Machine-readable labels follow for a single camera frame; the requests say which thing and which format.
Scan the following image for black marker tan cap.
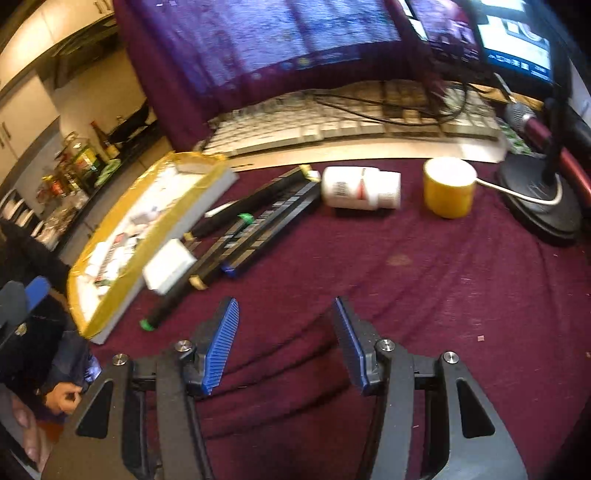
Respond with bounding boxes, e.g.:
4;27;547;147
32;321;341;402
188;181;321;291

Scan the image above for white square power adapter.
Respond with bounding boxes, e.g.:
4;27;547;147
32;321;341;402
142;239;197;296

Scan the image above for white bottle red label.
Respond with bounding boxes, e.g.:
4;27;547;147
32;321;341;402
321;166;402;211

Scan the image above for yellow tape roll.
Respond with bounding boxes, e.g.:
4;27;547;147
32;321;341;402
423;157;477;219

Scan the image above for black marker green cap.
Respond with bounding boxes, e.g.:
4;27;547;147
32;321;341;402
139;213;254;332

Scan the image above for silver white marker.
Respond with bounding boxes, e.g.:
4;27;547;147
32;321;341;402
204;201;235;218

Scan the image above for black marker blue cap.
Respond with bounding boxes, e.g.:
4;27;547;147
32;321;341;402
221;182;321;278

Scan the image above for person left hand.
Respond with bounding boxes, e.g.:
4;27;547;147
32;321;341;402
44;382;82;415

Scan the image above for yellow taped white tray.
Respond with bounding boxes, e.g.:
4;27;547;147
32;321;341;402
67;152;238;345

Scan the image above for white dish rack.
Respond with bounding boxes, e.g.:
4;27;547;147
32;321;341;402
1;189;44;238

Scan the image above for large glass jar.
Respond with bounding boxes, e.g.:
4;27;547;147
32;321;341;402
64;131;104;190

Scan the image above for green cloth on counter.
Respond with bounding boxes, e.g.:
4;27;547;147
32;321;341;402
94;159;121;188

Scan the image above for maroon table cloth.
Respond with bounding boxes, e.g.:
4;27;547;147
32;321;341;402
95;160;590;479

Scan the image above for dark sauce bottle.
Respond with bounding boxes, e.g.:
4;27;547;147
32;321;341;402
90;121;119;159

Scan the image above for red microphone on stand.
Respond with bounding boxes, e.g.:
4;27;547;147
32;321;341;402
496;102;590;246

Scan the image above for kitchen cabinets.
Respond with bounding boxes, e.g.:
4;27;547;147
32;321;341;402
0;0;172;259

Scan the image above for white computer keyboard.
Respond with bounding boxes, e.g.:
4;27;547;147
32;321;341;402
199;80;501;157

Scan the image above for monitor under maroon cloth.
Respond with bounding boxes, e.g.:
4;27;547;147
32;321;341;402
113;1;417;151

